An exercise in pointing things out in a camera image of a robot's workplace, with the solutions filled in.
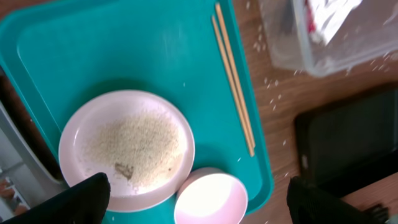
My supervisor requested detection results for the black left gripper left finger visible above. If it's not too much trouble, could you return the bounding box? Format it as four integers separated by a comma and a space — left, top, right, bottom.
5, 172, 111, 224

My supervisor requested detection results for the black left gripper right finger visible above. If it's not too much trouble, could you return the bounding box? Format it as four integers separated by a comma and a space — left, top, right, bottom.
287, 176, 389, 224

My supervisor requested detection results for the wooden chopstick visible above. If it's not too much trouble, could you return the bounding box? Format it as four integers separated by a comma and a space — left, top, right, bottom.
211, 15, 254, 157
215, 3, 255, 148

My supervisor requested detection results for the white napkin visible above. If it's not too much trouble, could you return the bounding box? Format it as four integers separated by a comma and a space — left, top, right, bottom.
305, 0, 362, 45

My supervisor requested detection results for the black tray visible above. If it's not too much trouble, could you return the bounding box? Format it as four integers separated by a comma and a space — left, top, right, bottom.
294, 83, 397, 197

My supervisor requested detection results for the large white plate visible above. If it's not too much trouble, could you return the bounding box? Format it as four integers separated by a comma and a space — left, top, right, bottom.
58, 90, 195, 212

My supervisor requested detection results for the small white plate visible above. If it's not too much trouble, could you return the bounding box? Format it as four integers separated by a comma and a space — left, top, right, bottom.
174, 167, 248, 224

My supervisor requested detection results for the clear plastic bin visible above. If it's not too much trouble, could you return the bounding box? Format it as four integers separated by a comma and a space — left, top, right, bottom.
259, 0, 397, 77

